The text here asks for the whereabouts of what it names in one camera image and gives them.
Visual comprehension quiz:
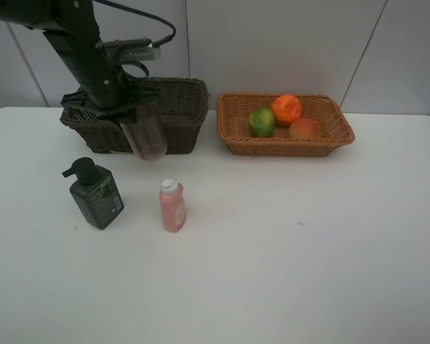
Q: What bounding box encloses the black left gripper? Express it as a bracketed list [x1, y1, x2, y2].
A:
[61, 46, 161, 120]

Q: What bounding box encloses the translucent pink plastic cup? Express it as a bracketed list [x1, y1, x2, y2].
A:
[119, 102, 168, 161]

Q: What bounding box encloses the black pump soap bottle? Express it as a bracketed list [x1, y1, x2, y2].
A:
[62, 157, 124, 230]

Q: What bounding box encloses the pink bottle white cap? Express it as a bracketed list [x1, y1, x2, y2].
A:
[159, 178, 186, 233]

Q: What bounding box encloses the green lime fruit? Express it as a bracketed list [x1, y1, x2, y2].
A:
[249, 108, 275, 138]

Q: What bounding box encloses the orange tangerine fruit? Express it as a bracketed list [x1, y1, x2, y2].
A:
[271, 95, 302, 127]

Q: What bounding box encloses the red yellow peach fruit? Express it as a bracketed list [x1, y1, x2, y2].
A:
[289, 118, 319, 139]

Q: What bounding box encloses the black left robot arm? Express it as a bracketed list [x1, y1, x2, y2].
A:
[0, 1, 161, 122]

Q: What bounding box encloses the dark brown wicker basket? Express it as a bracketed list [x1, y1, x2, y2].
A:
[60, 77, 209, 155]

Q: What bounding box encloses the orange wicker basket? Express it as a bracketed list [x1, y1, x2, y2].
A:
[216, 92, 355, 157]

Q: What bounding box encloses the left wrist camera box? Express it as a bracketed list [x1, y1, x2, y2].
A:
[103, 38, 161, 65]

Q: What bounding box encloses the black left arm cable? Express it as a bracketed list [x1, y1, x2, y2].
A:
[92, 0, 177, 47]

